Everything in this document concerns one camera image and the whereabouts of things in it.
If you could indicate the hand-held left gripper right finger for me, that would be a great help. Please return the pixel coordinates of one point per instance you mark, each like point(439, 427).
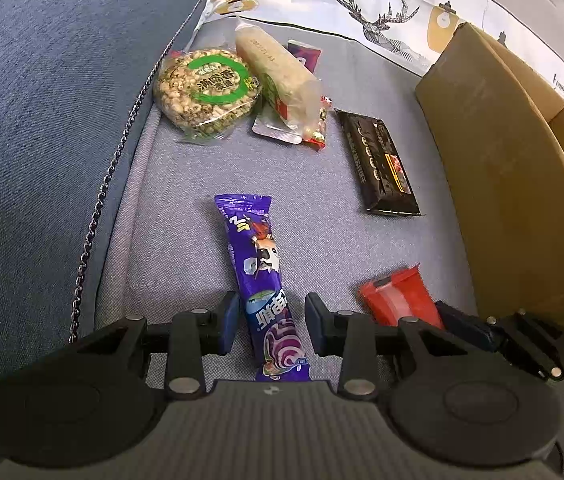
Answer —
point(313, 324)

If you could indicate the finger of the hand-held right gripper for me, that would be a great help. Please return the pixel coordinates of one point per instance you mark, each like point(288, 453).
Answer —
point(462, 326)

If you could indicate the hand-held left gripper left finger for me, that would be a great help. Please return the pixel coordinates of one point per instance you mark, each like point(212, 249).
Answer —
point(230, 321)

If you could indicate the purple snack bar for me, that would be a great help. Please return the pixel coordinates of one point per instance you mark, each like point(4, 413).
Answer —
point(262, 280)

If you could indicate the red snack packet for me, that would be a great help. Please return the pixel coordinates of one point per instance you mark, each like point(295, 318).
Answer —
point(402, 296)

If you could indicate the cardboard box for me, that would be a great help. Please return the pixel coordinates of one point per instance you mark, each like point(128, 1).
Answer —
point(502, 160)

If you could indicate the round green-label rice cracker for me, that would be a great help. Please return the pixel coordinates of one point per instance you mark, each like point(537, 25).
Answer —
point(207, 91)

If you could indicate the clear-wrapped cream rice roll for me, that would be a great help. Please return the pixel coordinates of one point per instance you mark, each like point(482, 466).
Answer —
point(273, 66)

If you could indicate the black chocolate bar packet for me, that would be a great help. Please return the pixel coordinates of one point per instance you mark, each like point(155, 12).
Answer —
point(378, 161)

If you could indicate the silver-edged snack pouch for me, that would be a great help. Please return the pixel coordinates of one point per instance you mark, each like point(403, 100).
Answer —
point(274, 128)

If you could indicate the small purple snack packet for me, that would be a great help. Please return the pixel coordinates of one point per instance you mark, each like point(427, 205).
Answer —
point(308, 55)

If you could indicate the white deer-print cloth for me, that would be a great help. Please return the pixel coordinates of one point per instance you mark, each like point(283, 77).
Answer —
point(312, 0)

